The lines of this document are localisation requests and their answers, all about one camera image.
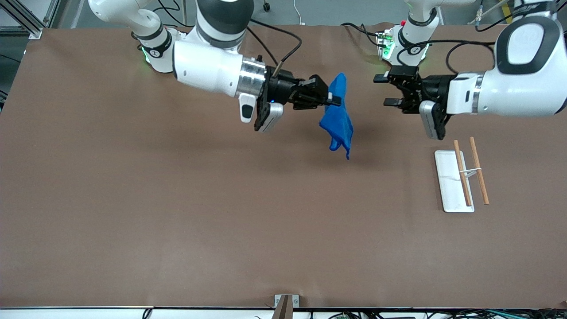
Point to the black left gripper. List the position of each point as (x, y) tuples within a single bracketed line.
[(433, 88)]

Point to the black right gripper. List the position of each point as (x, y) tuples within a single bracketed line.
[(281, 88)]

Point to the blue towel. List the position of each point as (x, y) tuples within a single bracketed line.
[(339, 124)]

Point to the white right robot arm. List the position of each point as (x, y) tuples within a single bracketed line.
[(203, 71)]

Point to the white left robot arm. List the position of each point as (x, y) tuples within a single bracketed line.
[(509, 93)]

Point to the white towel rack wooden rods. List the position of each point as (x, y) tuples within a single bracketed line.
[(452, 186)]

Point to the white floor rod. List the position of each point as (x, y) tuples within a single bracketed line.
[(494, 9)]

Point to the grey metal leg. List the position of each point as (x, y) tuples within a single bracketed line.
[(184, 13)]

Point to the silver metal bracket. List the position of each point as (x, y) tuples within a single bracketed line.
[(296, 301)]

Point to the brown camera post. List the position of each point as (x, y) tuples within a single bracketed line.
[(283, 310)]

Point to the aluminium frame profile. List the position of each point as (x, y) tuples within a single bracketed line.
[(31, 29)]

